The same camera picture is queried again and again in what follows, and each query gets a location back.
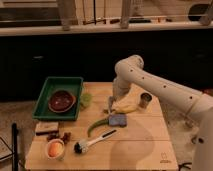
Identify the metal can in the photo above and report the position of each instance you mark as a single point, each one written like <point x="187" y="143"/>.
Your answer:
<point x="145" y="99"/>

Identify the white cup with orange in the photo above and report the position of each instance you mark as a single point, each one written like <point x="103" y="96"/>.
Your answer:
<point x="55" y="149"/>

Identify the blue sponge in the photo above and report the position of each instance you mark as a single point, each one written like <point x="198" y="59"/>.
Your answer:
<point x="118" y="120"/>

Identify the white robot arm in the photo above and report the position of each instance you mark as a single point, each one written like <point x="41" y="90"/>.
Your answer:
<point x="197" y="106"/>

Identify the brown wooden bowl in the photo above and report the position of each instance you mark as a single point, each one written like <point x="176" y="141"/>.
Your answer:
<point x="61" y="101"/>

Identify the green plastic cup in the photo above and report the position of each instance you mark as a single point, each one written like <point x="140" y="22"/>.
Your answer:
<point x="85" y="100"/>

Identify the brown wooden block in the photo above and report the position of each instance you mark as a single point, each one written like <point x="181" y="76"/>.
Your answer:
<point x="43" y="128"/>

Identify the green plastic tray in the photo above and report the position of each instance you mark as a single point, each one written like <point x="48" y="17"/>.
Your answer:
<point x="52" y="84"/>

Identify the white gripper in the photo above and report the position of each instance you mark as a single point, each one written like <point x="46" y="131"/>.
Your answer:
<point x="120" y="89"/>

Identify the white dish brush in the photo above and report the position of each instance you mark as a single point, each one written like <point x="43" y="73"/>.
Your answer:
<point x="83" y="145"/>

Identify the small brown toy pieces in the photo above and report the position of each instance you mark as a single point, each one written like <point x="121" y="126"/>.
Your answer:
<point x="65" y="137"/>

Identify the black metal stand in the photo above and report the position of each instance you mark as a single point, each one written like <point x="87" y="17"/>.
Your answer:
<point x="13" y="150"/>

